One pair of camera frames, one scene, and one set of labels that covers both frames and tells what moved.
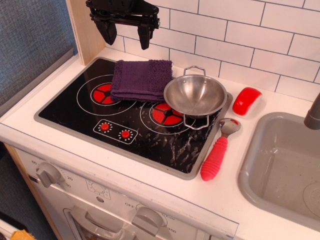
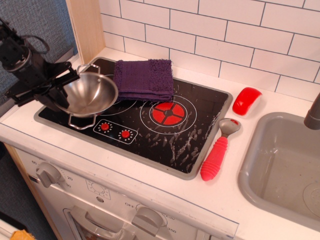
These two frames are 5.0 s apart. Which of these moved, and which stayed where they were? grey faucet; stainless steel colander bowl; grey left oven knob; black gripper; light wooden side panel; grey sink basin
Moved: black gripper; stainless steel colander bowl
Stayed: grey faucet; grey left oven knob; grey sink basin; light wooden side panel
